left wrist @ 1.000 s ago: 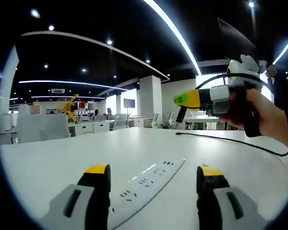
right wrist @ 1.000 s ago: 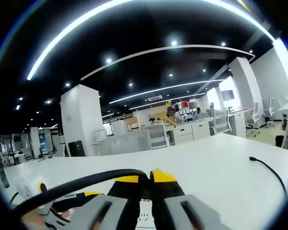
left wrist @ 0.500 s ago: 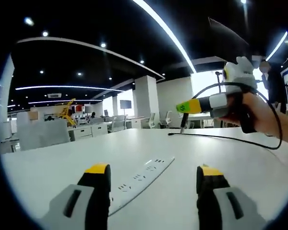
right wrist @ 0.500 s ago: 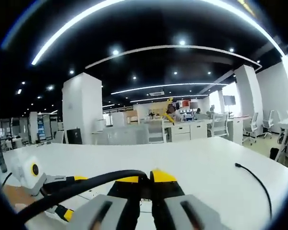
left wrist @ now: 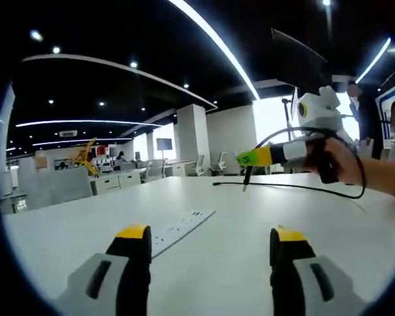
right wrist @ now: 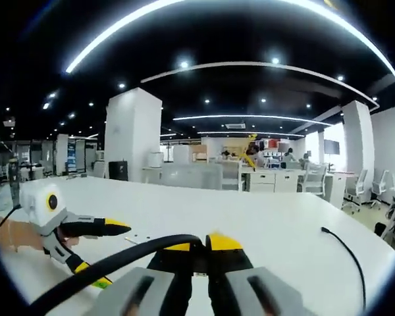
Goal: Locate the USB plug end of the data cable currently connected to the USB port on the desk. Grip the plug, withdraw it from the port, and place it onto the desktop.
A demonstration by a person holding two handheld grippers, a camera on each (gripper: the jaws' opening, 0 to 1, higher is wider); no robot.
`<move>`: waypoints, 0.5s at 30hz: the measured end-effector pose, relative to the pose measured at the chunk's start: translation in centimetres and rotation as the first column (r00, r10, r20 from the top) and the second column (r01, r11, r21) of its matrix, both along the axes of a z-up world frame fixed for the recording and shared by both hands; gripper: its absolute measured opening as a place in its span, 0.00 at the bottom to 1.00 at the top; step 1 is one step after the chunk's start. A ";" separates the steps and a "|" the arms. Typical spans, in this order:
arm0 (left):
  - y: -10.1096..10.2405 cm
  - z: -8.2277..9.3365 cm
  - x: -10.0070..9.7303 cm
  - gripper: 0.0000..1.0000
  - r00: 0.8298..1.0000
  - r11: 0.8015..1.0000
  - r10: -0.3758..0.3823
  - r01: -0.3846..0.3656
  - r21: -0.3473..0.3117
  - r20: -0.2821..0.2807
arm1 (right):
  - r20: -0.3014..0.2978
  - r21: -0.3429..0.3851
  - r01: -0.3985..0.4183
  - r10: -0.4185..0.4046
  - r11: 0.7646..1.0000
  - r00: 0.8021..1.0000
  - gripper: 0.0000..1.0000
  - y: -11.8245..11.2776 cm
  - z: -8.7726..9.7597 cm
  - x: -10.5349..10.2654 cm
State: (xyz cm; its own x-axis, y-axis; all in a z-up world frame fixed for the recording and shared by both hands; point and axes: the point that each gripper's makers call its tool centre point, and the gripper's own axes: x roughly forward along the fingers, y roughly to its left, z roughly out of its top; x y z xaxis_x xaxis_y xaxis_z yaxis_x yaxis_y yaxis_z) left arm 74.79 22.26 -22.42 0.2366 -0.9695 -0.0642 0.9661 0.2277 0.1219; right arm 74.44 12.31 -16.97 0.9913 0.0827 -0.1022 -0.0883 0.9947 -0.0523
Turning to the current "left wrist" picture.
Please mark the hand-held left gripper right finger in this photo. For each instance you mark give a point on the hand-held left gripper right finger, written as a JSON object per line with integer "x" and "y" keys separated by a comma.
{"x": 299, "y": 273}

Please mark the tablet on tripod stand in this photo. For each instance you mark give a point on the tablet on tripod stand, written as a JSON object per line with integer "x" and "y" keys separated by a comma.
{"x": 294, "y": 103}

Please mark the dark hanging monitor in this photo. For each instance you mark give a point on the dark hanging monitor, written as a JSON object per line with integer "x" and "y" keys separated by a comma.
{"x": 296, "y": 62}

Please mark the yellow cart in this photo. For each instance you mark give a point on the yellow cart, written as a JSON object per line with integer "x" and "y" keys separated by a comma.
{"x": 85, "y": 158}

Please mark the television on stand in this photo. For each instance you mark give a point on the television on stand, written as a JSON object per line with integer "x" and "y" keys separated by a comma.
{"x": 164, "y": 143}

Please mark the white curved ceiling strip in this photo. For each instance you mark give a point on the white curved ceiling strip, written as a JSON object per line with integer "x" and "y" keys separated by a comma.
{"x": 118, "y": 66}

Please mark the white office chair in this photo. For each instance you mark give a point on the white office chair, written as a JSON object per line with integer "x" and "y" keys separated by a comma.
{"x": 221, "y": 163}
{"x": 196, "y": 165}

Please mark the long curved ceiling light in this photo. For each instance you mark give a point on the long curved ceiling light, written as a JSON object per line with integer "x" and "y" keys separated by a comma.
{"x": 217, "y": 36}

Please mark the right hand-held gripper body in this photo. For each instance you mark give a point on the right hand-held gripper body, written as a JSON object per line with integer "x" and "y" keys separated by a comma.
{"x": 321, "y": 110}

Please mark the straight ceiling light strip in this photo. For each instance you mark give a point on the straight ceiling light strip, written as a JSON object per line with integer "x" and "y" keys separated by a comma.
{"x": 85, "y": 121}

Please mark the person's right hand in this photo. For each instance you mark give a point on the person's right hand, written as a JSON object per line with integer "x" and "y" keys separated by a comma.
{"x": 347, "y": 164}

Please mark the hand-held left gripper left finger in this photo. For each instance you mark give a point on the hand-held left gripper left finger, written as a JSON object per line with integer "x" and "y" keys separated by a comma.
{"x": 118, "y": 273}

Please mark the ceiling air vent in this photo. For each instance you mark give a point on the ceiling air vent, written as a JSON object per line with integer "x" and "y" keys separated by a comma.
{"x": 68, "y": 133}

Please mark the grey desk partition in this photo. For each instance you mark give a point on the grey desk partition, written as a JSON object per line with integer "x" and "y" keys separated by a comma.
{"x": 56, "y": 187}

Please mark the white USB port panel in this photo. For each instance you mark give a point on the white USB port panel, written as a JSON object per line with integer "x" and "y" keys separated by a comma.
{"x": 181, "y": 230}

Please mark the white desk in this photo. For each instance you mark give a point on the white desk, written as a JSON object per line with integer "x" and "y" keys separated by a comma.
{"x": 233, "y": 214}

